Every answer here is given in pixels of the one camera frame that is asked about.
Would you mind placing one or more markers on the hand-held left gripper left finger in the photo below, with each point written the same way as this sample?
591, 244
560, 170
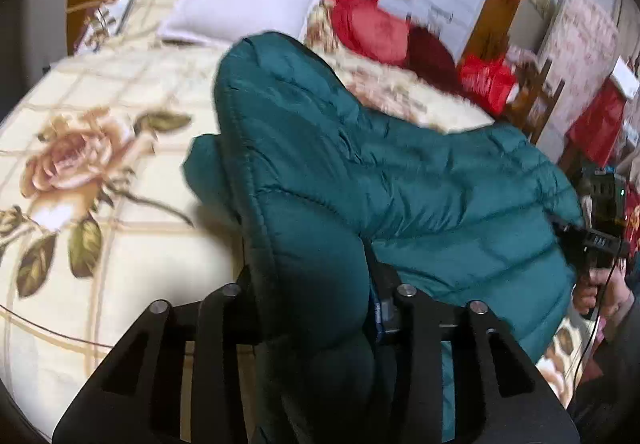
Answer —
215, 324

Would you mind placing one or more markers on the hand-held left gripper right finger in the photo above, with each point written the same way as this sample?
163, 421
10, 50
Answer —
385, 319

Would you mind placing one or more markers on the green puffer jacket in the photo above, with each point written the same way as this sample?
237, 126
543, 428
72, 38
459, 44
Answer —
350, 164

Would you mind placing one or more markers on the person's right hand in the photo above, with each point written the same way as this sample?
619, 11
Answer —
617, 294

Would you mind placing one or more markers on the red cloth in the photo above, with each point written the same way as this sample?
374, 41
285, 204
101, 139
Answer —
600, 124

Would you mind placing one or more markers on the cream floral bed blanket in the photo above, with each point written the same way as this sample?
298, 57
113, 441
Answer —
125, 234

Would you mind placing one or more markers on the person's dark clothing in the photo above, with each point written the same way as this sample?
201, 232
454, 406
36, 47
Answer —
620, 374

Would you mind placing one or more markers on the wooden chair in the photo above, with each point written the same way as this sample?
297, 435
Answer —
535, 99

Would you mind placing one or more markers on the white box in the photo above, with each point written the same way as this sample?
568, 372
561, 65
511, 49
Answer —
627, 77

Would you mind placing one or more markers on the pink floral cloth cover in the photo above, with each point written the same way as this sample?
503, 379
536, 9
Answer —
580, 49

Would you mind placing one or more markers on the dark red fuzzy cushion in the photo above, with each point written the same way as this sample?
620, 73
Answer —
430, 54

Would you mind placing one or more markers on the red round frilled pillow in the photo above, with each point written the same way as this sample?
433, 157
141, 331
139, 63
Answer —
370, 29

